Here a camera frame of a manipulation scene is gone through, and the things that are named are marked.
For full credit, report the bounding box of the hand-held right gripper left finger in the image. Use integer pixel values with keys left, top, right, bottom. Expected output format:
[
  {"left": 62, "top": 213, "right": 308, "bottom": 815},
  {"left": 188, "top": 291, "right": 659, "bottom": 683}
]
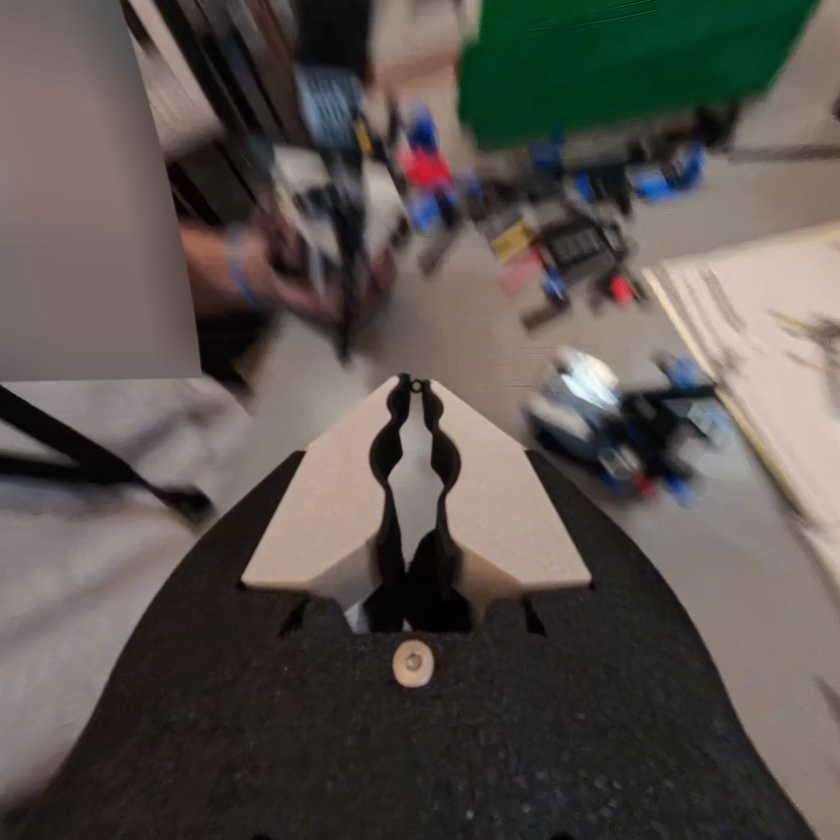
[{"left": 240, "top": 374, "right": 411, "bottom": 605}]

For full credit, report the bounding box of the green plastic bin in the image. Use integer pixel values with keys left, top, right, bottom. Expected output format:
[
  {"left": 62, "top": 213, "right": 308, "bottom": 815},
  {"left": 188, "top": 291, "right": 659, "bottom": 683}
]
[{"left": 457, "top": 0, "right": 824, "bottom": 153}]

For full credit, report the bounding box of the open lego instruction booklet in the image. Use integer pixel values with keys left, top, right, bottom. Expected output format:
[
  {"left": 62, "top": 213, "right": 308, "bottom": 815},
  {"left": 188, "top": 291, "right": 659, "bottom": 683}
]
[{"left": 645, "top": 222, "right": 840, "bottom": 536}]

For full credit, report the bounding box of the person's left forearm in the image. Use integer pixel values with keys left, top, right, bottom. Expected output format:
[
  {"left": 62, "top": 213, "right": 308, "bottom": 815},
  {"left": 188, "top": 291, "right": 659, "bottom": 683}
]
[{"left": 180, "top": 220, "right": 270, "bottom": 319}]

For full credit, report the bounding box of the pile of small lego pieces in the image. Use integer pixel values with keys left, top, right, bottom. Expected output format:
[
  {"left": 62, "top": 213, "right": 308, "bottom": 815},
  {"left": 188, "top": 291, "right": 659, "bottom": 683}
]
[{"left": 392, "top": 98, "right": 711, "bottom": 330}]

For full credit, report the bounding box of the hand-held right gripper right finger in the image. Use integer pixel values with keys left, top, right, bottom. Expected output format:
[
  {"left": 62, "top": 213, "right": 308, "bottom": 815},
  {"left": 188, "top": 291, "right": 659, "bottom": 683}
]
[{"left": 419, "top": 378, "right": 593, "bottom": 620}]

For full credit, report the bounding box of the grey lego chassis model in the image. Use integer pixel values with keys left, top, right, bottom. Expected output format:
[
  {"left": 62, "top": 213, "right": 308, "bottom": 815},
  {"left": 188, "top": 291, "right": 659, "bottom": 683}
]
[{"left": 524, "top": 346, "right": 731, "bottom": 508}]

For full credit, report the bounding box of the person's left hand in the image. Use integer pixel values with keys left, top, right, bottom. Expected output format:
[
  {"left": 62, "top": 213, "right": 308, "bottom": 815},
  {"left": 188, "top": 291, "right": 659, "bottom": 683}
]
[{"left": 258, "top": 222, "right": 396, "bottom": 324}]

